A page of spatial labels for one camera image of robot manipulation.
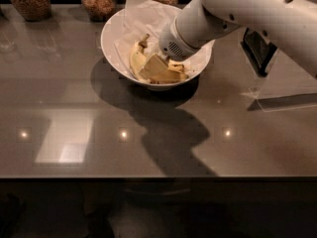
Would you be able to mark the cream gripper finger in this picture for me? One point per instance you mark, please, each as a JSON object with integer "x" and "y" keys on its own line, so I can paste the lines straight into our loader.
{"x": 154, "y": 65}

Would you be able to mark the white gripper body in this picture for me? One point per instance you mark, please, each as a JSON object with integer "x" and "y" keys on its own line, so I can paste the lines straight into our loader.
{"x": 172, "y": 44}

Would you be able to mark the yellow banana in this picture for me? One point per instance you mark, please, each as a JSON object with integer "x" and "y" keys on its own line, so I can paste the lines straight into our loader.
{"x": 137, "y": 58}
{"x": 175, "y": 66}

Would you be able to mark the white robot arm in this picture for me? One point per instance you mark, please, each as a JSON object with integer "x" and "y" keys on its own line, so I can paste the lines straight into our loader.
{"x": 291, "y": 25}

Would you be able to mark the white ceramic bowl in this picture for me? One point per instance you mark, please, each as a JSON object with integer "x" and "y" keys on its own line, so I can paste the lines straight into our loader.
{"x": 117, "y": 41}

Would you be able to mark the white paper bowl liner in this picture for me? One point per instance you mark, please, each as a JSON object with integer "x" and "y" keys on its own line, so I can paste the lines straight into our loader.
{"x": 152, "y": 12}

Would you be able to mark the middle glass cereal jar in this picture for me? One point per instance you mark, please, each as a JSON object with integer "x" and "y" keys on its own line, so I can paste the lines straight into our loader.
{"x": 99, "y": 10}

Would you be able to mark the clear acrylic flat base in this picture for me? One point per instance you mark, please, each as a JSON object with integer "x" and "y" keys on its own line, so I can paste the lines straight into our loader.
{"x": 274, "y": 104}

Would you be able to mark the left glass cereal jar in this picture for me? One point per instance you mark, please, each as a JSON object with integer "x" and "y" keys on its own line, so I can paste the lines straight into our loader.
{"x": 33, "y": 10}

